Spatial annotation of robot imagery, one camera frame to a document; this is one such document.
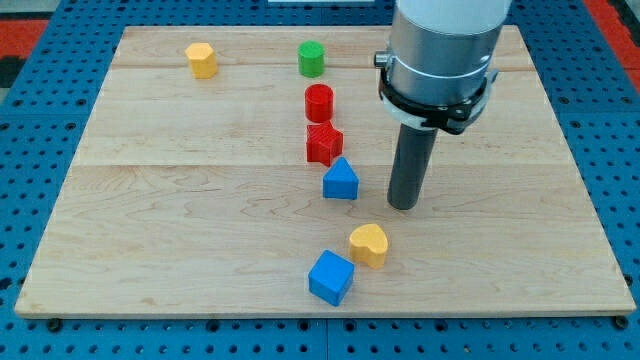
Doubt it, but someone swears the blue triangle block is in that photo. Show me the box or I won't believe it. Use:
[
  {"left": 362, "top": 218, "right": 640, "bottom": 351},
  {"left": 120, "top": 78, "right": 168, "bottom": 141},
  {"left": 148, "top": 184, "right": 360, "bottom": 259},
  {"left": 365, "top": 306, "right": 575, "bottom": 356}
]
[{"left": 322, "top": 157, "right": 360, "bottom": 200}]

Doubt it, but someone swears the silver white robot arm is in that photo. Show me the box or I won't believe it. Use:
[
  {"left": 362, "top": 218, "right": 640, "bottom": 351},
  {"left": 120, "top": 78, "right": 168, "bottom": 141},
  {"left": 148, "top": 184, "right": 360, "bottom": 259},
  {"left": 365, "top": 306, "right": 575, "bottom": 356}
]
[{"left": 374, "top": 0, "right": 511, "bottom": 135}]

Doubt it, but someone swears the red star block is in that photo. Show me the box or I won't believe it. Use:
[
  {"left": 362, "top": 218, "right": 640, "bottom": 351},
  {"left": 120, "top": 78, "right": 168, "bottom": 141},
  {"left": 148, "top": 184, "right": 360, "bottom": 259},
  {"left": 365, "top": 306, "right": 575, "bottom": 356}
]
[{"left": 306, "top": 121, "right": 344, "bottom": 167}]

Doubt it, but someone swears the yellow heart block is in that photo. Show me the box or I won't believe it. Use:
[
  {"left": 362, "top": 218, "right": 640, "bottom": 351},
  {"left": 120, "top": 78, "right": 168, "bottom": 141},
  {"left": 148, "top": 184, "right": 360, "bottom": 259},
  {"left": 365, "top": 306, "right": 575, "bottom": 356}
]
[{"left": 349, "top": 223, "right": 389, "bottom": 269}]

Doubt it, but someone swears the red cylinder block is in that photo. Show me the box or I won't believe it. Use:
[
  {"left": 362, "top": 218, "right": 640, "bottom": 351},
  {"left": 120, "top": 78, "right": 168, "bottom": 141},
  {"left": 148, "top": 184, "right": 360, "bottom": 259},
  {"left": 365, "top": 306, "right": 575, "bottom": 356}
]
[{"left": 304, "top": 83, "right": 334, "bottom": 123}]

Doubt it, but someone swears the light wooden board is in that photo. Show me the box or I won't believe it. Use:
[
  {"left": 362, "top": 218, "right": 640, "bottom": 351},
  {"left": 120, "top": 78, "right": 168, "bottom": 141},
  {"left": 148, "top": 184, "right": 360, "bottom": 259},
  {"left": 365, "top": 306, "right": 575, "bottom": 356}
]
[{"left": 15, "top": 26, "right": 636, "bottom": 319}]

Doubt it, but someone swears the blue cube block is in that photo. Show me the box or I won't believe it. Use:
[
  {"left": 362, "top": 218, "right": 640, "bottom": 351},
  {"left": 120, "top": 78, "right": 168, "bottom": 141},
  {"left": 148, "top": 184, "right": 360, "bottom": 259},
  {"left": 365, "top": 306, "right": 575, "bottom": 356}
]
[{"left": 308, "top": 250, "right": 355, "bottom": 307}]

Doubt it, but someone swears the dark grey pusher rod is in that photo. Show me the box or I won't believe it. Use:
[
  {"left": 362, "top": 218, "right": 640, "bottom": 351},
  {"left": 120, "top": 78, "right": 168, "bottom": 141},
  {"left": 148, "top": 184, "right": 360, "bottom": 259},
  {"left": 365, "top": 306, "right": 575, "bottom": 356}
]
[{"left": 387, "top": 125, "right": 437, "bottom": 210}]

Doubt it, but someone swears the green cylinder block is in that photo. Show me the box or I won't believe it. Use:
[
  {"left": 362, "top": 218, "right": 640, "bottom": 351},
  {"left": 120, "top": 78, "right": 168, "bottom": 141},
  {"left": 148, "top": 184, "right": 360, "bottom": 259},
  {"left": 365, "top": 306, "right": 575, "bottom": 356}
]
[{"left": 297, "top": 40, "right": 325, "bottom": 78}]

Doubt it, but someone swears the yellow hexagon block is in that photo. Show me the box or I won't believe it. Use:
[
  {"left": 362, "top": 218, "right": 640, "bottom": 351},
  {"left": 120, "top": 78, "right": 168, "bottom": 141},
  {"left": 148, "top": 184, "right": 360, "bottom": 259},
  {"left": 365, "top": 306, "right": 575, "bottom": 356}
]
[{"left": 185, "top": 42, "right": 218, "bottom": 79}]

